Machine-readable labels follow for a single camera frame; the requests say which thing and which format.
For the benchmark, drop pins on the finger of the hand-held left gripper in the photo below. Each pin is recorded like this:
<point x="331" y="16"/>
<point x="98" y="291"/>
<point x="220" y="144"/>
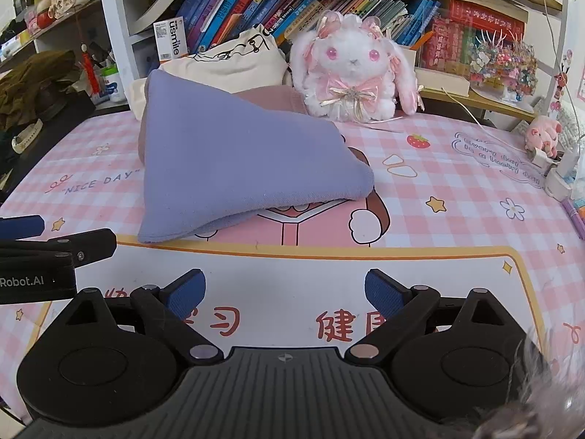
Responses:
<point x="20" y="227"/>
<point x="91" y="243"/>

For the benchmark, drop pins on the white bookshelf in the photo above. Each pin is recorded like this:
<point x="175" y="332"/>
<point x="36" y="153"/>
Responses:
<point x="107" y="18"/>

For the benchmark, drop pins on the large beige book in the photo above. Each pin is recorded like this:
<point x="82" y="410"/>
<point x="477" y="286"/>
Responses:
<point x="480" y="0"/>

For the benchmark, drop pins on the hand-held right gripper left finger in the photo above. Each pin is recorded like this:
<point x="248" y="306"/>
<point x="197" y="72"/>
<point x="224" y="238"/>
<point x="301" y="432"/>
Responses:
<point x="189" y="292"/>

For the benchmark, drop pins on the dark cloth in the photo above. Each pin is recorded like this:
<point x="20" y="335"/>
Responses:
<point x="11" y="155"/>

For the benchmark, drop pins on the purple and mauve sweater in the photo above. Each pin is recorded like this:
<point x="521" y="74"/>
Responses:
<point x="228" y="155"/>

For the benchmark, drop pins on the stack of red books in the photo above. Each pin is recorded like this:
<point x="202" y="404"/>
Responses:
<point x="475" y="23"/>

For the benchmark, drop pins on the row of colourful books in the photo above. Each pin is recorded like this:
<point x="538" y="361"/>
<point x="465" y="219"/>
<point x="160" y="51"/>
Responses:
<point x="237" y="9"/>

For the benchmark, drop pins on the flat cream box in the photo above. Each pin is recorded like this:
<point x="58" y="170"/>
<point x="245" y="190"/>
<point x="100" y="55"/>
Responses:
<point x="443" y="81"/>

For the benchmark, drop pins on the small pink pig plush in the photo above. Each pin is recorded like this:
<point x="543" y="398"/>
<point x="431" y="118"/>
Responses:
<point x="544" y="132"/>

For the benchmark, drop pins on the white pink bunny plush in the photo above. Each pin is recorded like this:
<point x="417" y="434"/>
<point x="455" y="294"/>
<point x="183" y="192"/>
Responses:
<point x="352" y="55"/>

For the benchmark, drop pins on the purple pen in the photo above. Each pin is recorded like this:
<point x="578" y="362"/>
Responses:
<point x="573" y="210"/>

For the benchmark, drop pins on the white power adapter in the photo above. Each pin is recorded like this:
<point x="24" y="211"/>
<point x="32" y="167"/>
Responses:
<point x="560" y="183"/>

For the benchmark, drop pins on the red tassel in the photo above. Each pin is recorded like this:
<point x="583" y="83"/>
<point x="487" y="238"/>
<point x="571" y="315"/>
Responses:
<point x="89" y="73"/>

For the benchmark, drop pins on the fluffy grey sleeve cuff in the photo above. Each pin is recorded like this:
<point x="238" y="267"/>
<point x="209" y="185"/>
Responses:
<point x="539" y="402"/>

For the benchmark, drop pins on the olive green cloth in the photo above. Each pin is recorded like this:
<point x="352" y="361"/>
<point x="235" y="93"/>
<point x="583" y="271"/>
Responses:
<point x="32" y="87"/>

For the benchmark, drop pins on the colourful bead ornament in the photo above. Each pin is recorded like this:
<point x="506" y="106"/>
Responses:
<point x="502" y="61"/>

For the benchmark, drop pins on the white bottle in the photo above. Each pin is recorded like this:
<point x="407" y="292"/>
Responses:
<point x="112" y="87"/>

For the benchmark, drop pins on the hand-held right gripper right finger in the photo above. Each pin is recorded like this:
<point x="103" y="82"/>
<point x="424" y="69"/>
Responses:
<point x="384" y="292"/>

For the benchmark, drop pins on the white printed box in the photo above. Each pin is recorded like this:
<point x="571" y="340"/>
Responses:
<point x="171" y="39"/>

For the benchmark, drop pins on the cream tote bag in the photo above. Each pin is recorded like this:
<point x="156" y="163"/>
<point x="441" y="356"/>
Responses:
<point x="228" y="61"/>

